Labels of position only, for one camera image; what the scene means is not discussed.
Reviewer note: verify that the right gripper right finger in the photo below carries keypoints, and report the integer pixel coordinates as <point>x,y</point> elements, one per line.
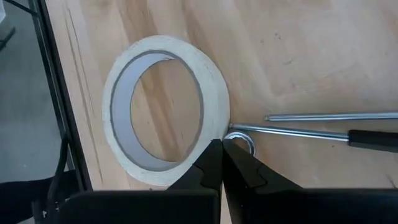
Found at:
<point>242,174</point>

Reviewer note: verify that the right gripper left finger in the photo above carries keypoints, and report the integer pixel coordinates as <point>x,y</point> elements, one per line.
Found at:
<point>208,174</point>

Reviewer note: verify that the silver combination wrench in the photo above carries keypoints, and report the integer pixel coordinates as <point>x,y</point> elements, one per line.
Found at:
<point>250,141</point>

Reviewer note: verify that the white masking tape roll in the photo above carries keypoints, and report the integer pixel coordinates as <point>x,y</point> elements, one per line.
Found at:
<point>118,93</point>

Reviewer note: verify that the black red-capped screwdriver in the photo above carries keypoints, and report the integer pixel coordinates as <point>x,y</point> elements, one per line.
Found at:
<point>373,141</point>

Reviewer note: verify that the black chair seat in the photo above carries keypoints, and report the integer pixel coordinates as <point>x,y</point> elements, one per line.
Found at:
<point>25,199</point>

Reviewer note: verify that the black aluminium table frame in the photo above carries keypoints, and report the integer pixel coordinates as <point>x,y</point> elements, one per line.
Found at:
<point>54,62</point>

